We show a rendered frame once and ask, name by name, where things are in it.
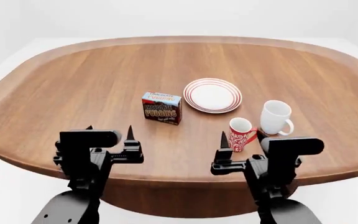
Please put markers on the chocolate pudding box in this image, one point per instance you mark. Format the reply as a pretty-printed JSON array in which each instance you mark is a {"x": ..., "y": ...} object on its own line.
[{"x": 162, "y": 109}]

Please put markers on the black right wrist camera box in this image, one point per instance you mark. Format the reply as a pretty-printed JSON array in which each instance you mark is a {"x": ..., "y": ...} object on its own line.
[{"x": 294, "y": 145}]

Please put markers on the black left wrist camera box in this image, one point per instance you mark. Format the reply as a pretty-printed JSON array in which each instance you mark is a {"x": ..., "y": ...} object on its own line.
[{"x": 87, "y": 138}]

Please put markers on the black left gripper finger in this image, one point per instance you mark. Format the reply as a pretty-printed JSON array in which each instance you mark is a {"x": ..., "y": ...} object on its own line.
[
  {"x": 89, "y": 127},
  {"x": 131, "y": 142}
]

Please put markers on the red patterned mug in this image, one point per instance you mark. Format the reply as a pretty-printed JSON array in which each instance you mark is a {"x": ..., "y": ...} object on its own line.
[{"x": 239, "y": 137}]

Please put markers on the white ceramic mug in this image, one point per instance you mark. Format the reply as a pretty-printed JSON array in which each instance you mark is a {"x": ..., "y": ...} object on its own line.
[{"x": 273, "y": 119}]

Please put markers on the white plate with red rings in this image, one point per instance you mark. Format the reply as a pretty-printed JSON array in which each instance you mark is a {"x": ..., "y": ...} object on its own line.
[{"x": 212, "y": 95}]

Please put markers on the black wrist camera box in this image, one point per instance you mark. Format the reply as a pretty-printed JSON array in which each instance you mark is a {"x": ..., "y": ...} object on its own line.
[
  {"x": 294, "y": 145},
  {"x": 87, "y": 138}
]

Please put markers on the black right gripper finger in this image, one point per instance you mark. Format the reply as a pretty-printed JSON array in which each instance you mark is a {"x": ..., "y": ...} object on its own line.
[
  {"x": 224, "y": 149},
  {"x": 263, "y": 142}
]

